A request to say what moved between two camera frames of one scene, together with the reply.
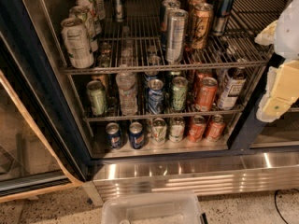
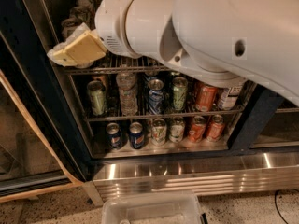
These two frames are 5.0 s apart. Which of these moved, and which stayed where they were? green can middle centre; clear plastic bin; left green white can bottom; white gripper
Moved: white gripper
Stayed: left green white can bottom; green can middle centre; clear plastic bin
